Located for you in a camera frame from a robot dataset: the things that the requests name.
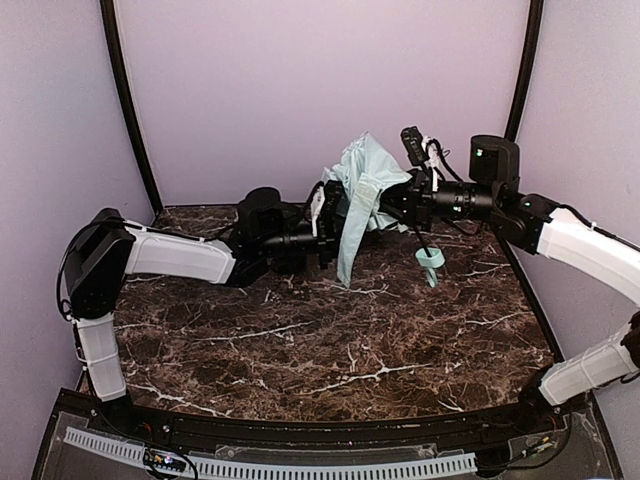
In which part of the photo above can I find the mint green folding umbrella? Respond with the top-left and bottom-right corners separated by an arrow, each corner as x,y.
319,130 -> 445,289

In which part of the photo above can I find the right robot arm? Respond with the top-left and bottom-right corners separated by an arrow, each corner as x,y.
380,126 -> 639,406

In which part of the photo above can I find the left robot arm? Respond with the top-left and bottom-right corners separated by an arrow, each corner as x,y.
56,180 -> 344,402

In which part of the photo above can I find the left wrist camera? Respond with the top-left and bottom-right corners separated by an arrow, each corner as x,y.
309,181 -> 325,238

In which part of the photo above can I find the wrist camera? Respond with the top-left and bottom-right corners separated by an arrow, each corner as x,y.
309,181 -> 325,238
400,126 -> 445,192

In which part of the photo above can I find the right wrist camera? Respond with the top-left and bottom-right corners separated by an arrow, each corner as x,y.
400,126 -> 445,192

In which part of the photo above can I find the black corner post right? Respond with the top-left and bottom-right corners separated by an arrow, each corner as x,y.
504,0 -> 544,142

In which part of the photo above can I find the black corner post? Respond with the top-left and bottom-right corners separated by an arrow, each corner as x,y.
99,0 -> 164,216
504,0 -> 544,142

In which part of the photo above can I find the white slotted cable duct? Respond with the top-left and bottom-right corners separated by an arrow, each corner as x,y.
63,427 -> 478,479

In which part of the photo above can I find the black corner post left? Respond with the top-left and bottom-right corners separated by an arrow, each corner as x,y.
99,0 -> 164,216

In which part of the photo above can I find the black front rail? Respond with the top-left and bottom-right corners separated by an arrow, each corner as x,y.
54,389 -> 596,454

